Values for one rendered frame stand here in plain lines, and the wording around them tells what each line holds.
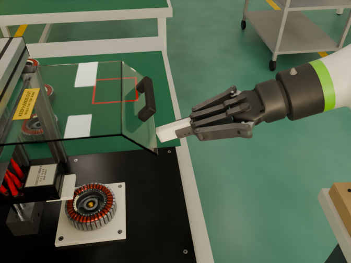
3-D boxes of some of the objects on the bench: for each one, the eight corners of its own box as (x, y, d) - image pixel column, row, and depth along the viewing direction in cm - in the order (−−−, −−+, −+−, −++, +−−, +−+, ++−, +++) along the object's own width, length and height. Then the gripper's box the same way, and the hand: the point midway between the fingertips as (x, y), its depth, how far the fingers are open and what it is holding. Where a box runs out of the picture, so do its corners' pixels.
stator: (117, 188, 77) (115, 179, 74) (116, 229, 68) (114, 219, 66) (71, 193, 76) (67, 183, 73) (64, 235, 67) (60, 226, 65)
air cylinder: (44, 205, 74) (37, 191, 71) (37, 234, 69) (30, 219, 65) (22, 207, 74) (14, 193, 70) (14, 236, 68) (4, 223, 65)
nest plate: (125, 184, 79) (125, 181, 78) (126, 238, 68) (125, 236, 67) (65, 191, 78) (63, 188, 77) (55, 247, 66) (54, 244, 66)
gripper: (295, 136, 54) (166, 172, 58) (272, 92, 63) (163, 126, 67) (292, 105, 49) (151, 147, 53) (268, 61, 58) (150, 100, 62)
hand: (175, 130), depth 59 cm, fingers closed
